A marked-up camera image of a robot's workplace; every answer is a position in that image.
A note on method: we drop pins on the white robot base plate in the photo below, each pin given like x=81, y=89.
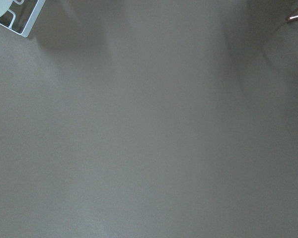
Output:
x=19, y=16

